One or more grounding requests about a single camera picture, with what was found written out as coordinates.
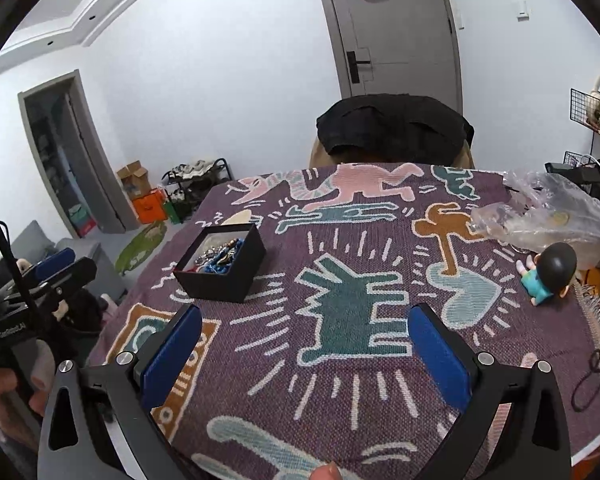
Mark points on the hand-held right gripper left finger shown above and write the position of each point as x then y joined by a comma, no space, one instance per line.
172,355

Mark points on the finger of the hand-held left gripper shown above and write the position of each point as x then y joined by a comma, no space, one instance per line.
75,275
55,262

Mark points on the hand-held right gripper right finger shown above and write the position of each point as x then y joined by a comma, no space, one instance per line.
437,360

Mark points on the black jewelry box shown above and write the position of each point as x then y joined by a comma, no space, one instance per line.
230,280

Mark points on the pile of beaded jewelry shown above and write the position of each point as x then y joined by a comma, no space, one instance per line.
217,257

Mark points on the white organza pouch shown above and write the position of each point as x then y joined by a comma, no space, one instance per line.
240,217

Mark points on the person's right hand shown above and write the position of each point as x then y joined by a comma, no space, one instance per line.
327,472

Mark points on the grey sofa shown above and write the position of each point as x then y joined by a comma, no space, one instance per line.
85,255

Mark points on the green red box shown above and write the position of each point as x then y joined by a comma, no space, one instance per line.
82,220

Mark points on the green rug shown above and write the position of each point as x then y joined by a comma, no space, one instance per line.
135,252

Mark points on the orange box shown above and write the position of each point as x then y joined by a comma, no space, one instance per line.
149,207

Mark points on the cardboard box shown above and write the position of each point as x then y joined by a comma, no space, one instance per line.
132,177

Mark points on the green bag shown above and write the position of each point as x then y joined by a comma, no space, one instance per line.
172,211

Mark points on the black shoe rack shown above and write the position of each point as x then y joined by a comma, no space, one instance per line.
195,182

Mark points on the black-haired toy figurine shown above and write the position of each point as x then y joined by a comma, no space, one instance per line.
557,265

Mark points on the purple printed blanket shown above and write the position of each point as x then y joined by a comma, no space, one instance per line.
280,240

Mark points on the clear plastic bag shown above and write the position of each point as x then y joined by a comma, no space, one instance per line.
555,210

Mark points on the black device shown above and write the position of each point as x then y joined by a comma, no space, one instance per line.
575,172

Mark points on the black cloth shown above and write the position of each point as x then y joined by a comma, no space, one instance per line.
390,125

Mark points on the grey door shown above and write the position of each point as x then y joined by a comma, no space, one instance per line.
395,35

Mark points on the grey doorway frame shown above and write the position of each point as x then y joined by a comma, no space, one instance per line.
92,150

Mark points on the white light switch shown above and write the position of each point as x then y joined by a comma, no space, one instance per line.
523,7

